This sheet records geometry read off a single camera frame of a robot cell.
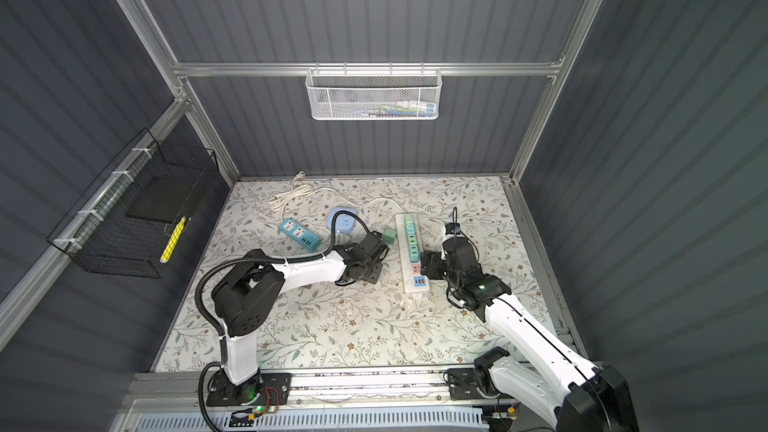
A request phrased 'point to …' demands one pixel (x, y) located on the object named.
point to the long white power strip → (413, 282)
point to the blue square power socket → (344, 222)
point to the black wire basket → (122, 224)
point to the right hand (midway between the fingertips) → (436, 257)
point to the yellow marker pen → (173, 240)
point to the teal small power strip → (299, 233)
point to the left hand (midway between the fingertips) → (373, 269)
